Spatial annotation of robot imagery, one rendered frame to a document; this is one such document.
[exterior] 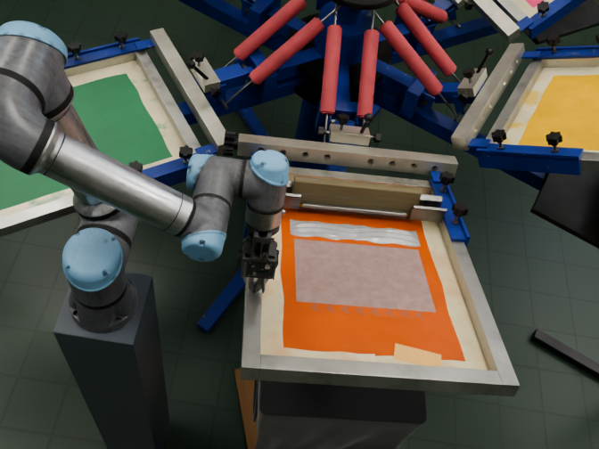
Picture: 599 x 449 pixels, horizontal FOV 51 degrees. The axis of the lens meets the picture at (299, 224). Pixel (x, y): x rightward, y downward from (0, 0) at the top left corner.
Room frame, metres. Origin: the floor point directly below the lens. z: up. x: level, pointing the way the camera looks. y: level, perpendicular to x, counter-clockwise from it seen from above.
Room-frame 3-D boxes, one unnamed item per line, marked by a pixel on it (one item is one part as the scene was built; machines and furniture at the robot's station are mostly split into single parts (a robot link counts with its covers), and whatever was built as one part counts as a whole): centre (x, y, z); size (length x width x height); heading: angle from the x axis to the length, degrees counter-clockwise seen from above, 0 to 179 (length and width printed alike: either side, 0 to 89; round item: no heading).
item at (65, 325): (0.58, 0.39, 0.60); 0.18 x 0.18 x 1.20; 5
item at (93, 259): (0.59, 0.39, 1.37); 0.13 x 0.12 x 0.14; 7
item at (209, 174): (0.72, 0.18, 1.57); 0.11 x 0.11 x 0.08; 7
